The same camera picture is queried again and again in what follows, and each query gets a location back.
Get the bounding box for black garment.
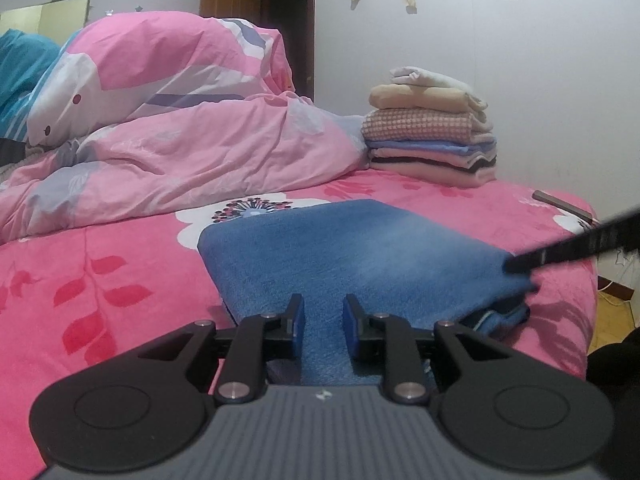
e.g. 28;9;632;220
0;137;31;166

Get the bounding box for blue denim jeans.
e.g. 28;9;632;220
196;199;541;388

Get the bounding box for teal pillow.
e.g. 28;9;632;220
0;29;68;141

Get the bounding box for pink floral bed sheet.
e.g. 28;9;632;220
0;167;598;471

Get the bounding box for stack of folded clothes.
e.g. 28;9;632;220
361;66;498;188

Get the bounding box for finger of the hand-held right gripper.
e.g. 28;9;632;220
502;230;598;275

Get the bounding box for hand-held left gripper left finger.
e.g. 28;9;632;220
139;294;306;406

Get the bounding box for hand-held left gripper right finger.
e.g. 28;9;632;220
342;294;505;406

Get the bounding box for dark rectangular booklet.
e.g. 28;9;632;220
531;190;596;226

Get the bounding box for white cable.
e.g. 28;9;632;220
597;280;632;306

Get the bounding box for pale yellow wardrobe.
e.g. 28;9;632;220
0;0;91;41

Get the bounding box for pink patchwork duvet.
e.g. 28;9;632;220
0;10;368;243

